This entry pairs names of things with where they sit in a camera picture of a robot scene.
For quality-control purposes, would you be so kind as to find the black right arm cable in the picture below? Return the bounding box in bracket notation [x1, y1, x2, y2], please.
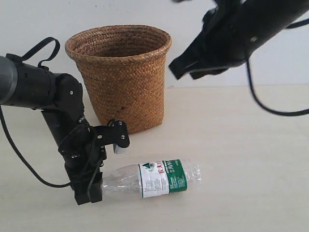
[245, 19, 309, 117]

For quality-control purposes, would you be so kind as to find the clear plastic bottle green label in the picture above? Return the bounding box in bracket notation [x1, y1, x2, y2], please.
[101, 159, 201, 200]

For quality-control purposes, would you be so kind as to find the brown woven wicker basket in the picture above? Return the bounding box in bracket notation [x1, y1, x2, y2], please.
[65, 25, 172, 134]

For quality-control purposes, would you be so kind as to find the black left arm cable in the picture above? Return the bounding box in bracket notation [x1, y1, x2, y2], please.
[0, 106, 73, 188]

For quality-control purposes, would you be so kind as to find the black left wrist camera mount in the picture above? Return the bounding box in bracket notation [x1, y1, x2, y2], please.
[93, 120, 130, 154]

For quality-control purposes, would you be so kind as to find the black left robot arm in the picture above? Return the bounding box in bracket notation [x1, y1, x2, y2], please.
[0, 56, 102, 205]

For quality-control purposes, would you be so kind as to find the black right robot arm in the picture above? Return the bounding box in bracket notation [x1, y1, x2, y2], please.
[169, 0, 309, 79]

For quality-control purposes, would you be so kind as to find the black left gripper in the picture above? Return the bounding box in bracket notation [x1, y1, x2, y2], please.
[41, 106, 103, 205]

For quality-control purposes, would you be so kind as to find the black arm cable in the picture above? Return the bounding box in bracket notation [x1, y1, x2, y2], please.
[245, 19, 309, 117]
[0, 106, 73, 188]

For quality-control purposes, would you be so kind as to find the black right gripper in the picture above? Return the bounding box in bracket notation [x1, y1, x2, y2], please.
[169, 0, 273, 80]

